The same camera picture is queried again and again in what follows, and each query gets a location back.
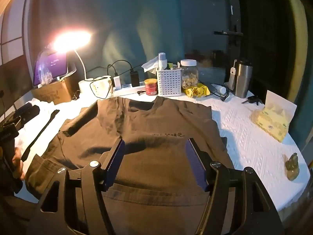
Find brown t-shirt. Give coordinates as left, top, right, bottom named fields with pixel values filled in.
left=24, top=97, right=235, bottom=235

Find steel tumbler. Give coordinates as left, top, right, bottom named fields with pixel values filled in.
left=232, top=59, right=253, bottom=98

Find dark door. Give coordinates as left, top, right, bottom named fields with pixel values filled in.
left=178, top=0, right=294, bottom=96

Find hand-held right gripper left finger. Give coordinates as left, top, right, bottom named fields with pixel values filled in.
left=27, top=138, right=126, bottom=235

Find white perforated basket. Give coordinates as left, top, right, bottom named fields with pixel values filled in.
left=156, top=69, right=183, bottom=96

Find small white bottle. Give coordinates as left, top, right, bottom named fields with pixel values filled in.
left=211, top=84, right=227, bottom=94

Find yellow curtain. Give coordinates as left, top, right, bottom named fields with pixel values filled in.
left=281, top=0, right=309, bottom=103

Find black flat strap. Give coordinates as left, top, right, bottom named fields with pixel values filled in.
left=21, top=110, right=60, bottom=162

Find black charger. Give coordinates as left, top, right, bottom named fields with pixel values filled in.
left=130, top=71, right=140, bottom=87

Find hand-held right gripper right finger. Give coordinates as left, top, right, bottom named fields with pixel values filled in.
left=184, top=138, right=285, bottom=235

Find keys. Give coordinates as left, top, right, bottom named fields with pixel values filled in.
left=242, top=96, right=262, bottom=105

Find red can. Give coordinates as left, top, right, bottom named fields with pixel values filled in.
left=144, top=79, right=158, bottom=95

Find beige table skirt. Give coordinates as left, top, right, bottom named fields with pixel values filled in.
left=277, top=193, right=309, bottom=224

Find white desk lamp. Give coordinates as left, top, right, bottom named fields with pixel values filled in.
left=52, top=31, right=94, bottom=93

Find clear jar with white lid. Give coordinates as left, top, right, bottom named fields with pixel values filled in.
left=180, top=60, right=199, bottom=90

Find green stone figurine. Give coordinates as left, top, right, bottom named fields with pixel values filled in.
left=285, top=153, right=301, bottom=181

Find wide teal curtain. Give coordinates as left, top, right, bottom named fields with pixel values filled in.
left=32, top=0, right=186, bottom=89

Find person's left hand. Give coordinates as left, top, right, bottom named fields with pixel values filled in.
left=12, top=147, right=25, bottom=180

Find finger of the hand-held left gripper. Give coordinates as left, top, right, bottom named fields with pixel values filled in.
left=15, top=104, right=41, bottom=128

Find white mug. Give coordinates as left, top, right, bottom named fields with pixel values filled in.
left=94, top=77, right=113, bottom=98

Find yellow snack packet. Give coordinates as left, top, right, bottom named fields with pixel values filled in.
left=183, top=83, right=211, bottom=98

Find yellow tissue box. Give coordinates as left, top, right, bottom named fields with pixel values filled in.
left=252, top=90, right=297, bottom=143

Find white power strip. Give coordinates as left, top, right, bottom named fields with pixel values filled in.
left=112, top=83, right=147, bottom=96

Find cardboard box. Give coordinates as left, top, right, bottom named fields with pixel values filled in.
left=31, top=75, right=80, bottom=103

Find white tissue paper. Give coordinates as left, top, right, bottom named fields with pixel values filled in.
left=141, top=56, right=160, bottom=74

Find black cable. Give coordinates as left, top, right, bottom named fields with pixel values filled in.
left=89, top=60, right=134, bottom=99

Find white tag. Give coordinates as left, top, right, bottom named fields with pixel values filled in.
left=228, top=61, right=236, bottom=91

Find white textured tablecloth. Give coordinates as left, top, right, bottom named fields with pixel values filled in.
left=15, top=86, right=311, bottom=216

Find black door handle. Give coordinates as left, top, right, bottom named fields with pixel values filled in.
left=213, top=24, right=244, bottom=46

